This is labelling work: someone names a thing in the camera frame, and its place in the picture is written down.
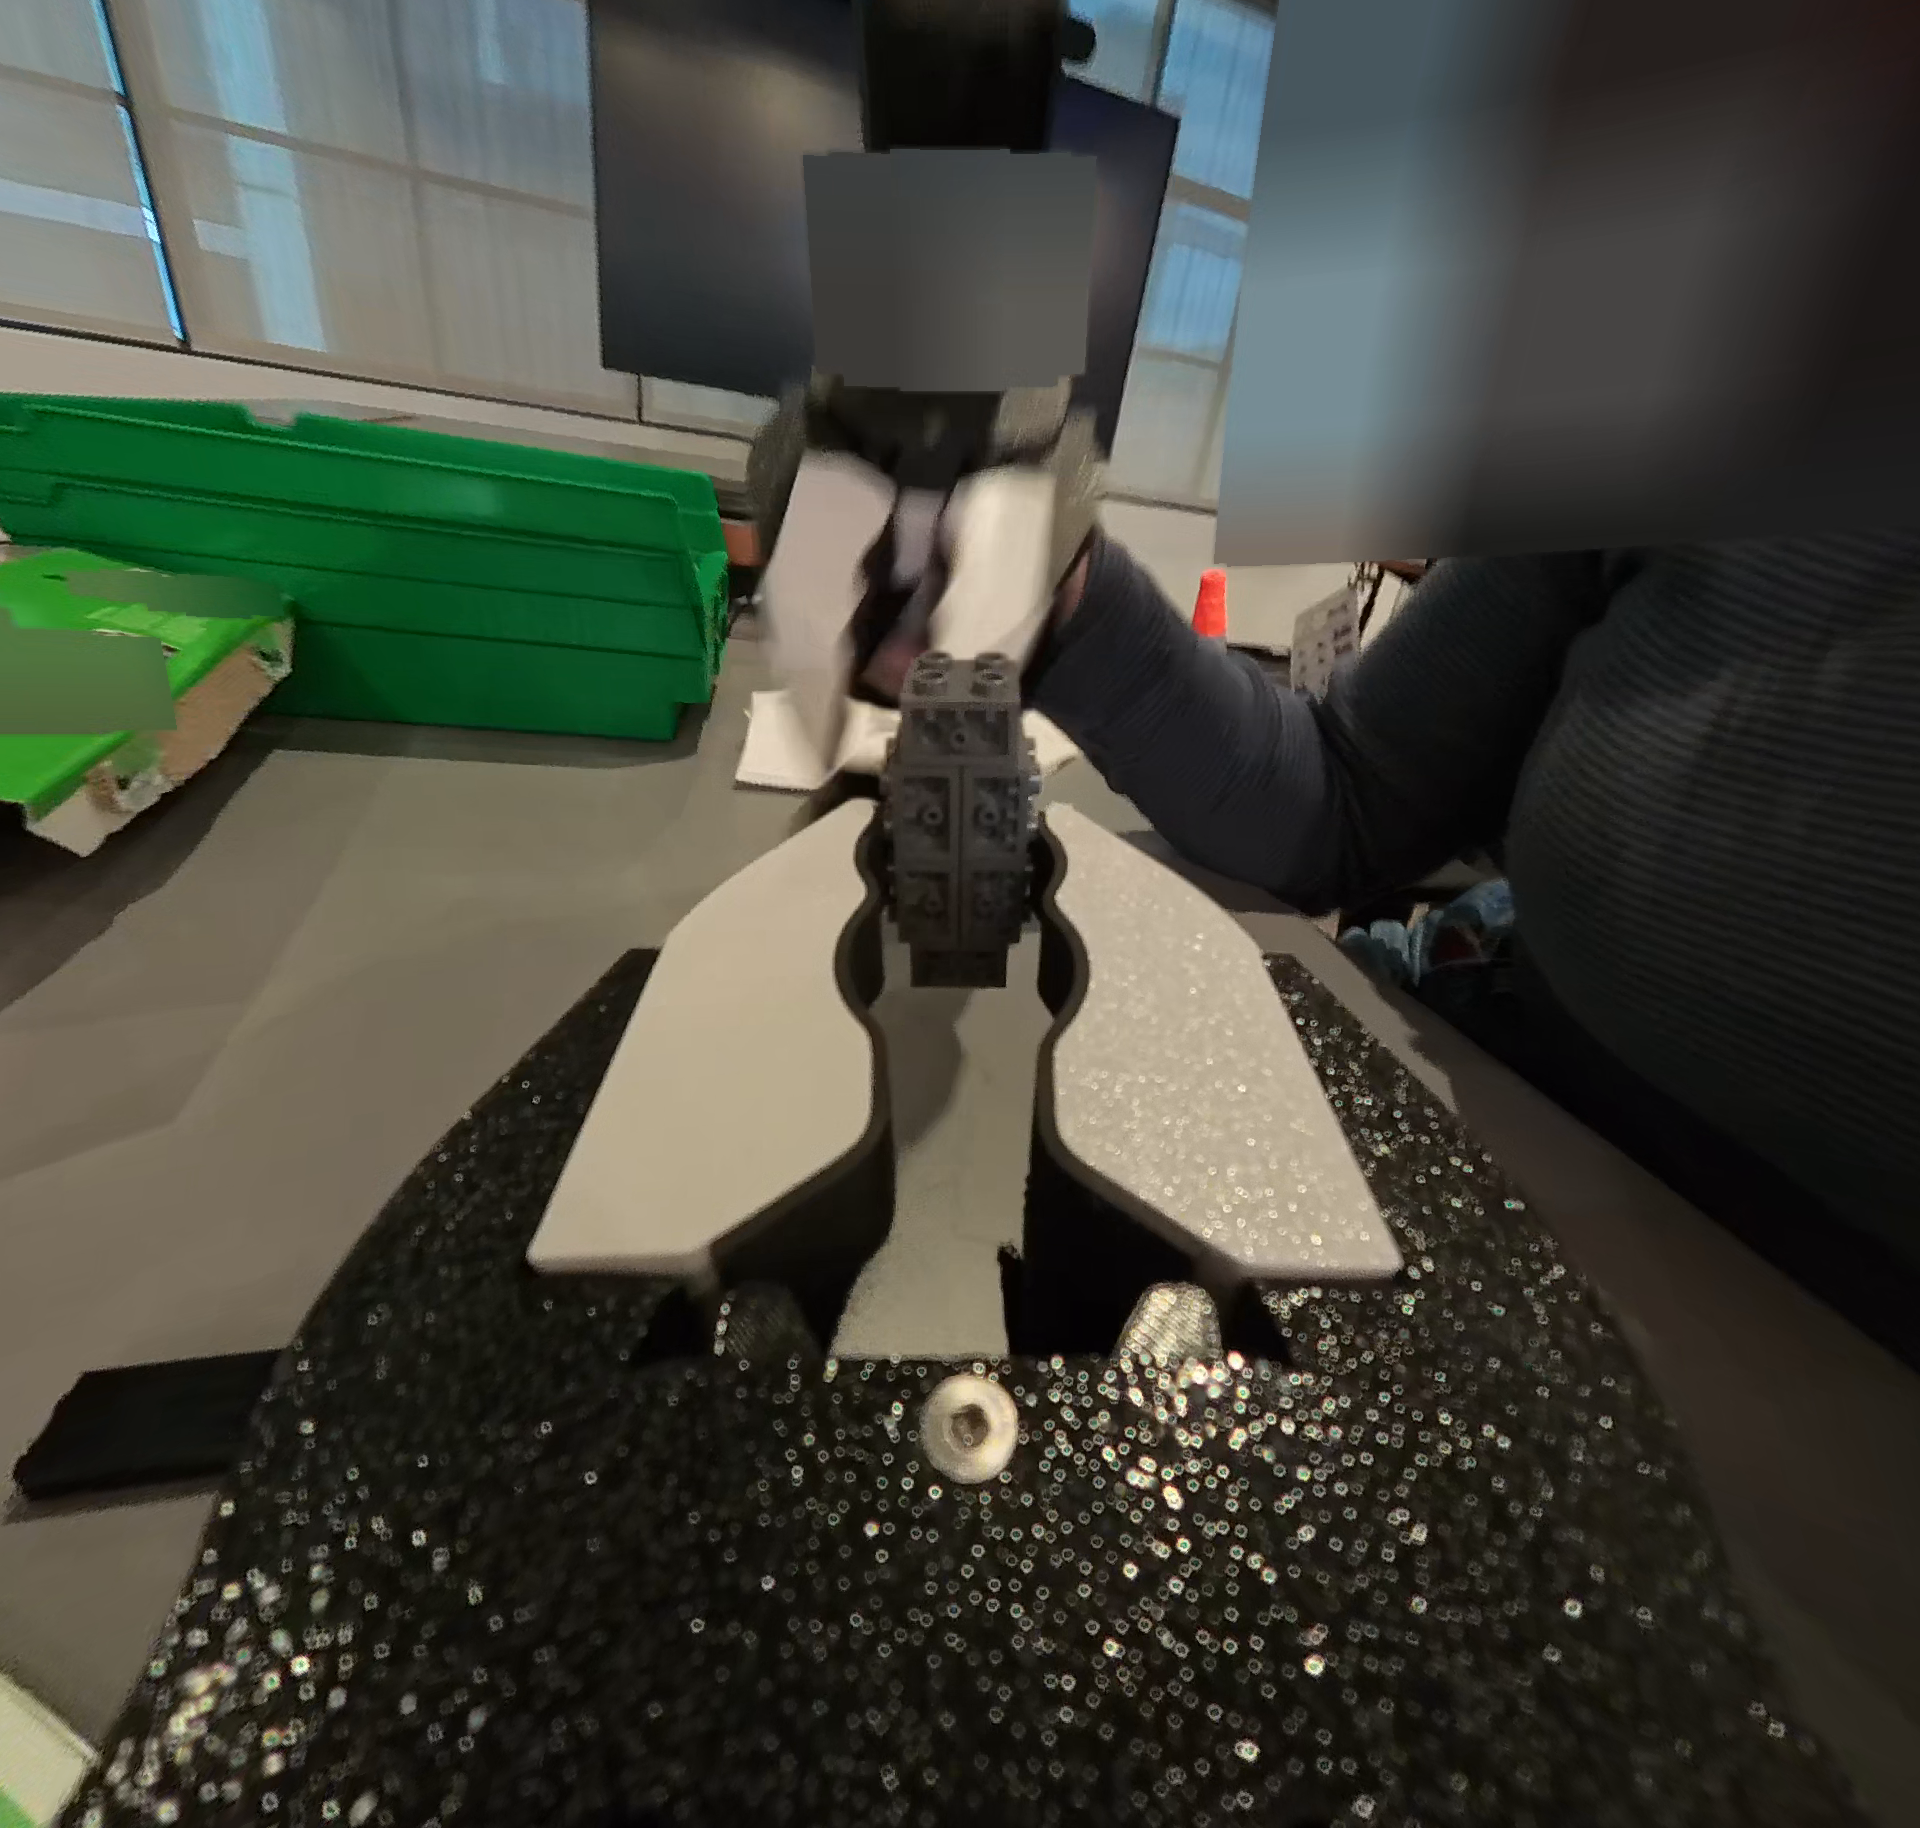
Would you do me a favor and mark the grey desk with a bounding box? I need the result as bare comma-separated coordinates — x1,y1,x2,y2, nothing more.
0,658,1920,1828

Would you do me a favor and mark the grey brick assembly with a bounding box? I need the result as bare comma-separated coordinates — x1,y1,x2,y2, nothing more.
883,647,1047,994

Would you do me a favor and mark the pale green instruction booklet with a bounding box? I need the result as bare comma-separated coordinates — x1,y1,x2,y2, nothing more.
0,1671,96,1828

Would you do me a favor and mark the blue patterned cloth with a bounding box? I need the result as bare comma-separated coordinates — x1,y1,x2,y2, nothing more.
1338,881,1513,994

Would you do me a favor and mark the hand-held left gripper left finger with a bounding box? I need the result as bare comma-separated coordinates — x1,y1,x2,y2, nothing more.
526,797,902,1363

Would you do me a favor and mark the black long brick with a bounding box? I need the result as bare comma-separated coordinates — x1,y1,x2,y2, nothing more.
12,1351,297,1501

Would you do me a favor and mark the green plastic bin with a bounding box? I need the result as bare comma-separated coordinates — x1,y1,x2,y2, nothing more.
0,500,733,631
277,605,733,742
0,392,723,542

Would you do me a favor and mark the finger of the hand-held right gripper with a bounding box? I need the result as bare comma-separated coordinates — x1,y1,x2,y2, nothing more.
760,456,905,797
927,465,1099,663

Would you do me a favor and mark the large black monitor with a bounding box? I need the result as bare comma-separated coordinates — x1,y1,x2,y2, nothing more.
585,0,1183,429

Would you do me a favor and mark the green cardboard toy box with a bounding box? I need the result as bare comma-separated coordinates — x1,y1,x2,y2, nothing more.
0,543,297,856

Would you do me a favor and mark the white printed sign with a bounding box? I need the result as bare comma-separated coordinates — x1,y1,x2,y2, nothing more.
1291,590,1368,700

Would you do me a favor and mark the person's torso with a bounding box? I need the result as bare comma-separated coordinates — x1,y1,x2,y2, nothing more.
1501,543,1920,1267

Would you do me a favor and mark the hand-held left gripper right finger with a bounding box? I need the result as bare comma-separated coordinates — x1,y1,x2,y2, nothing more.
998,801,1408,1363

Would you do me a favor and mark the white instruction sheet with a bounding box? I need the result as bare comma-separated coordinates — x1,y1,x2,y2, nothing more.
736,687,1084,797

